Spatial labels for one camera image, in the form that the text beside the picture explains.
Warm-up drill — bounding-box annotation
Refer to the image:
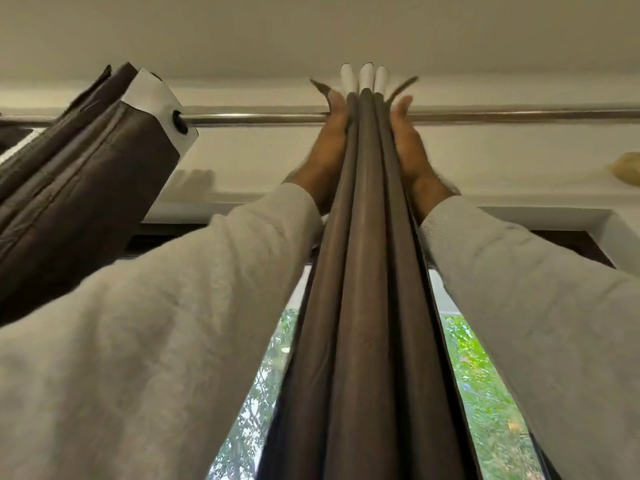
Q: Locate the dark brown curtain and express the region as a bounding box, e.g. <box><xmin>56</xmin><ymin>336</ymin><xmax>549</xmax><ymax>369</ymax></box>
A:
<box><xmin>255</xmin><ymin>62</ymin><xmax>483</xmax><ymax>480</ymax></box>
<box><xmin>0</xmin><ymin>62</ymin><xmax>200</xmax><ymax>328</ymax></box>

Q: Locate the silver curtain rod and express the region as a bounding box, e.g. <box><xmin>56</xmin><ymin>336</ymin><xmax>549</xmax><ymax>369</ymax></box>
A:
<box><xmin>0</xmin><ymin>108</ymin><xmax>640</xmax><ymax>128</ymax></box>

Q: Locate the person's right forearm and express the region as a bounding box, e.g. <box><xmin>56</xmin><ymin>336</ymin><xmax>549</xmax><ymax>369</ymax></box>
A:
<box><xmin>419</xmin><ymin>196</ymin><xmax>640</xmax><ymax>480</ymax></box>

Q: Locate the person's left hand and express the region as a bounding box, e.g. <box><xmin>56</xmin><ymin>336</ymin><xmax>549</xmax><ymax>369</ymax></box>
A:
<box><xmin>289</xmin><ymin>89</ymin><xmax>351</xmax><ymax>215</ymax></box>

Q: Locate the person's right hand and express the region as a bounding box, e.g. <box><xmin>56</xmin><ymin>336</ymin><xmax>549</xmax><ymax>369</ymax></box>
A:
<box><xmin>389</xmin><ymin>94</ymin><xmax>461</xmax><ymax>223</ymax></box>

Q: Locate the person's left forearm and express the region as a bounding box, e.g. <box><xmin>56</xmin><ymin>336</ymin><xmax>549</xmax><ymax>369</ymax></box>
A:
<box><xmin>0</xmin><ymin>183</ymin><xmax>323</xmax><ymax>480</ymax></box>

